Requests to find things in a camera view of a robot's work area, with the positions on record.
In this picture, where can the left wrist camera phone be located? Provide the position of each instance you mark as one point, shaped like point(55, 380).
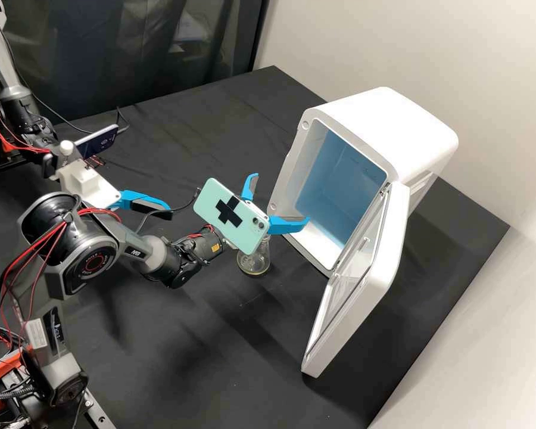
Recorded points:
point(97, 139)

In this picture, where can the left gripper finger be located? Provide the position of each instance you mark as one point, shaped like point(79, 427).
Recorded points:
point(148, 204)

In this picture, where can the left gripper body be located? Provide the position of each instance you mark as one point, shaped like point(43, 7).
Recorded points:
point(89, 185)

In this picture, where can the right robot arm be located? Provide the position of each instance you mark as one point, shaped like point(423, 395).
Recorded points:
point(89, 250)

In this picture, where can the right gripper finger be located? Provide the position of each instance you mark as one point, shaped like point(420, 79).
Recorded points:
point(249, 187)
point(286, 225)

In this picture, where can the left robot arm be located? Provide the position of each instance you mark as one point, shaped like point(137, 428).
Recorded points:
point(15, 96)

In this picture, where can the incubator door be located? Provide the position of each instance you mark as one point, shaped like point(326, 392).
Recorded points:
point(375, 286)

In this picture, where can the clear flask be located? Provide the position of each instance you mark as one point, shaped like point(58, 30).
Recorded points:
point(253, 263)

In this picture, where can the white incubator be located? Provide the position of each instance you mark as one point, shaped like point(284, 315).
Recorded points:
point(384, 129)

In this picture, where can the right wrist camera phone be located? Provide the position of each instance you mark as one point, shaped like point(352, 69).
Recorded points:
point(230, 214)

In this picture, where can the wrist camera phone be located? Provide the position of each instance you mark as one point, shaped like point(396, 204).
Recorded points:
point(97, 139)
point(230, 214)

